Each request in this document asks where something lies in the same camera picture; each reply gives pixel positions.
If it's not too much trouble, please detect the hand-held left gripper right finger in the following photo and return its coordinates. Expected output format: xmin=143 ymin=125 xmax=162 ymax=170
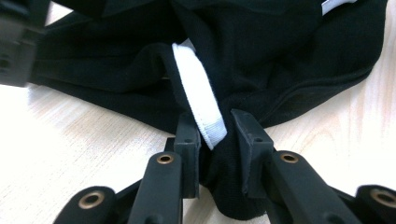
xmin=230 ymin=108 xmax=275 ymax=199

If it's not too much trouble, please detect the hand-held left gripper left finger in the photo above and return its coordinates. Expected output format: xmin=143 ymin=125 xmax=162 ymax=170
xmin=164 ymin=113 xmax=202 ymax=200

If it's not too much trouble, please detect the black tank top white trim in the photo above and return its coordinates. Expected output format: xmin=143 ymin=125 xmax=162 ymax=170
xmin=29 ymin=0 xmax=390 ymax=220

